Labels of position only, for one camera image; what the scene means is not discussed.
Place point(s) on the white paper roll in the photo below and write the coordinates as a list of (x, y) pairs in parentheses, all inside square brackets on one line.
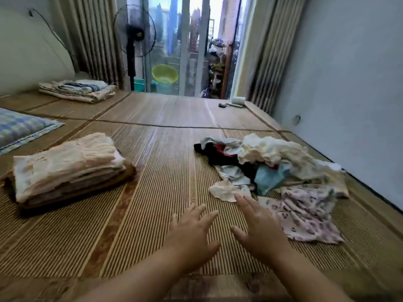
[(238, 100)]

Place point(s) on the black red garment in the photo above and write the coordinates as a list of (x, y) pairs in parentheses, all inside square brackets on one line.
[(220, 159)]

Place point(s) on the small floral white garment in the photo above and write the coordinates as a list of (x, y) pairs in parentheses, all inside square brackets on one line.
[(328, 166)]

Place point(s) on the pale grey garment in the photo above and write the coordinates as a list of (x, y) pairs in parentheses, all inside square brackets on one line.
[(220, 144)]

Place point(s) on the person's right forearm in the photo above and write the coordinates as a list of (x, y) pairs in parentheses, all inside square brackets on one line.
[(308, 283)]

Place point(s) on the stack of light clothes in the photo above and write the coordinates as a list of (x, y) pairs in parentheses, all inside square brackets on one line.
[(308, 217)]

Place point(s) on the small teal bucket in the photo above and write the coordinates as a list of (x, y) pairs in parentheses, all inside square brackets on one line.
[(139, 85)]

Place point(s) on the beige patterned curtain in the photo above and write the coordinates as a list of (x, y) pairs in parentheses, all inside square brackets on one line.
[(277, 53), (88, 37)]

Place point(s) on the light blue garment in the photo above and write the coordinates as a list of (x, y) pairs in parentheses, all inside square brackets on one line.
[(271, 176)]

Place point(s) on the blue plaid pillow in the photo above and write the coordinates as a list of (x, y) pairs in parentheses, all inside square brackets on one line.
[(22, 125)]

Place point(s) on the white wall socket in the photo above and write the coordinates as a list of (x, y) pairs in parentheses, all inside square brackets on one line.
[(296, 120)]

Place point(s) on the cream padded headboard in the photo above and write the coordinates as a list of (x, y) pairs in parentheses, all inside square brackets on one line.
[(28, 56)]

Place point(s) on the person's left hand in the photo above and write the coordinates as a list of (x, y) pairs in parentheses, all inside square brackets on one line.
[(192, 239)]

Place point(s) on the cluttered balcony shelf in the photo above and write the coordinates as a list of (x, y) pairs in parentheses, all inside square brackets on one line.
[(217, 69)]

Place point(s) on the bamboo bed mat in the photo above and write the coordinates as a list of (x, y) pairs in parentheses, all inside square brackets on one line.
[(164, 116)]

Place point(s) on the black standing fan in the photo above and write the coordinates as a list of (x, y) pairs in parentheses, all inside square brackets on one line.
[(134, 28)]

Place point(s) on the person's right hand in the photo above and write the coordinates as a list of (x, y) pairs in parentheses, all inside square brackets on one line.
[(264, 239)]

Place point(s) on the folded striped blanket stack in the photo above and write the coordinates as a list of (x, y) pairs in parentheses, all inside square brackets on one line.
[(79, 90)]

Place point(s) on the person's left forearm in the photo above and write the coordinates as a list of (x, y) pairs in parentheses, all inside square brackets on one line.
[(132, 286)]

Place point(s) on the pile of clothes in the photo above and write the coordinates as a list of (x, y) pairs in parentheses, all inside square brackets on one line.
[(63, 163)]

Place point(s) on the sliding glass balcony door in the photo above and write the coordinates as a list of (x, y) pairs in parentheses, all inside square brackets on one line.
[(189, 40)]

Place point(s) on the yellow green basin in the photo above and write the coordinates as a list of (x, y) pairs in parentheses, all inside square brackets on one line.
[(165, 73)]

